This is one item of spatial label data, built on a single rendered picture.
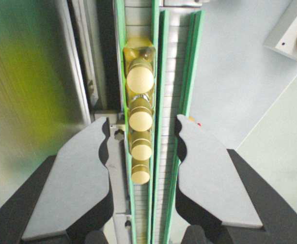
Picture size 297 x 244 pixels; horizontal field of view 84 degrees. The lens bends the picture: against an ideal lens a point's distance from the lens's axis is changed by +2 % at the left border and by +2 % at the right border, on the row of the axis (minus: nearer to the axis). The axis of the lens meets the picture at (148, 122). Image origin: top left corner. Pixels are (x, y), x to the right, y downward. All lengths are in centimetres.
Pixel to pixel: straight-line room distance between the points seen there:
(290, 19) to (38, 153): 72
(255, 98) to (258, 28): 26
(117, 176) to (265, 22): 77
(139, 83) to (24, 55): 13
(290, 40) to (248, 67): 13
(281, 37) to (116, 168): 72
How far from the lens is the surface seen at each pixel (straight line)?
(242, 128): 87
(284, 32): 71
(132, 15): 48
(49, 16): 31
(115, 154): 65
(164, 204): 91
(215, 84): 71
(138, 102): 25
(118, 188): 80
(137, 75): 20
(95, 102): 60
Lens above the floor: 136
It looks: 59 degrees down
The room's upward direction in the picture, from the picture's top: 174 degrees clockwise
